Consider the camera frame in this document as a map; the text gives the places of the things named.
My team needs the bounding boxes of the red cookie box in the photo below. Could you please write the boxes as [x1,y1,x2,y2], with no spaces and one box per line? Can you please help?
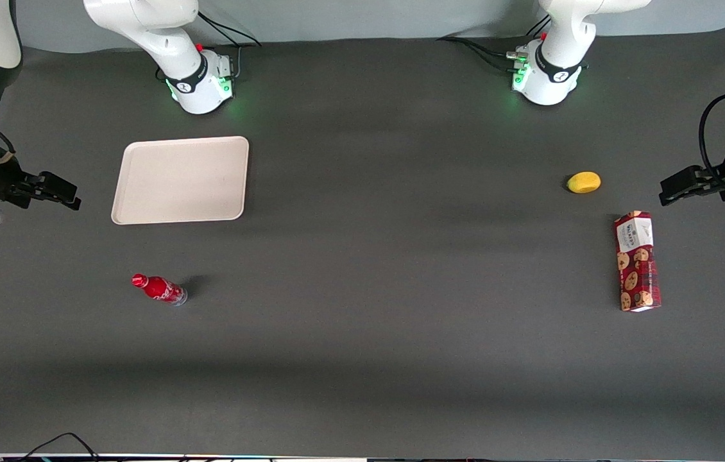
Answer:
[614,210,663,313]

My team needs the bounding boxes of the yellow lemon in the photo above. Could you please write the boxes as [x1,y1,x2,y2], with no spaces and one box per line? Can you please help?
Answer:
[567,171,602,194]

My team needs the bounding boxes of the beige plastic tray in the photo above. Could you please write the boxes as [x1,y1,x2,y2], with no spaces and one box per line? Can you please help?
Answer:
[111,135,250,226]

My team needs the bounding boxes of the black cable at table edge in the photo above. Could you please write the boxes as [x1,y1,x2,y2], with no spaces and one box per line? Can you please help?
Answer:
[16,432,101,462]

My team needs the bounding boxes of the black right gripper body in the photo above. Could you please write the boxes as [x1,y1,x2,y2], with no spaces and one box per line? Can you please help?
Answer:
[0,142,44,209]

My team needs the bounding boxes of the red coke bottle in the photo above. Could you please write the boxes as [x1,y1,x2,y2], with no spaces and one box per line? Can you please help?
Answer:
[131,273,189,307]

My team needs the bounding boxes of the black left arm base cables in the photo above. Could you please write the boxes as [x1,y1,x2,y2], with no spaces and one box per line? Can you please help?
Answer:
[436,14,553,75]

